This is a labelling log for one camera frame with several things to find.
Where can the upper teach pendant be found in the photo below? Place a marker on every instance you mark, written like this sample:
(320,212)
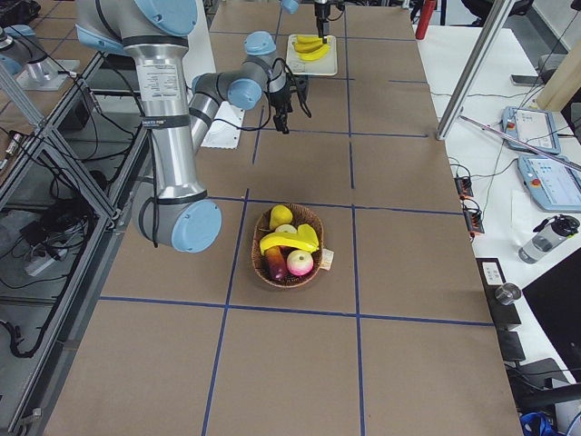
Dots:
(531,126)

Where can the aluminium side frame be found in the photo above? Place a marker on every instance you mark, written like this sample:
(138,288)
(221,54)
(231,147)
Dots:
(64,203)

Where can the lower teach pendant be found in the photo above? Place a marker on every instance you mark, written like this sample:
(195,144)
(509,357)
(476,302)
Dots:
(552,186)

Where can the aluminium frame post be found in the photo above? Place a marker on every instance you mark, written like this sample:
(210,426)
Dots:
(487,37)

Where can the white camera pole base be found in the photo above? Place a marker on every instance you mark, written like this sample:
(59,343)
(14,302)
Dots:
(215,123)

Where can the paper basket tag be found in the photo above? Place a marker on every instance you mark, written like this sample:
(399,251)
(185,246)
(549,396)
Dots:
(326,259)

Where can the clear water bottle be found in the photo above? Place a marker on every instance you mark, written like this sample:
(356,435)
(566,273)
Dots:
(550,233)

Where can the red cylinder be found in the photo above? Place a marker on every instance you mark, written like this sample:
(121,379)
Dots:
(426,8)

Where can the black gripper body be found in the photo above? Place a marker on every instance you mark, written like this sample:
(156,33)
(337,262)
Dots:
(321,11)
(280,98)

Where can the yellow starfruit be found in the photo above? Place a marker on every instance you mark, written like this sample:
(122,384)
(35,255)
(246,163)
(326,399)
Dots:
(309,237)

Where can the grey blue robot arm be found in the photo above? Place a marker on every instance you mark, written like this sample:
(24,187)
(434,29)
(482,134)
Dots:
(171,207)
(291,6)

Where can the yellow banana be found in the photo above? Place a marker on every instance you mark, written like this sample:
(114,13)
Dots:
(293,240)
(307,39)
(304,48)
(316,55)

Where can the pale apple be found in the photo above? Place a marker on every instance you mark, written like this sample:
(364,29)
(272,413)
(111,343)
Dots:
(286,228)

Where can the white bear tray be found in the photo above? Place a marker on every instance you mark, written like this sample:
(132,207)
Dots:
(326,66)

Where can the dark purple fruit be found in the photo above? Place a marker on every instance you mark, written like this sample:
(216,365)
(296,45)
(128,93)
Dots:
(276,264)

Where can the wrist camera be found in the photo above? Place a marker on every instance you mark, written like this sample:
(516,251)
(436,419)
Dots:
(300,86)

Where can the red pink apple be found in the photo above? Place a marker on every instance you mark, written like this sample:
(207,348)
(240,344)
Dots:
(299,263)

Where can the teach pendant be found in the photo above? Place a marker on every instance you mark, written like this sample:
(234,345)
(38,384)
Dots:
(552,186)
(531,126)

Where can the brown wicker basket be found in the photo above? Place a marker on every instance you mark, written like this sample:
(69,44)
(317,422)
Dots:
(301,214)

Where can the yellow lemon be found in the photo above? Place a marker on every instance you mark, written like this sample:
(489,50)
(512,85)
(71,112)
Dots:
(280,215)

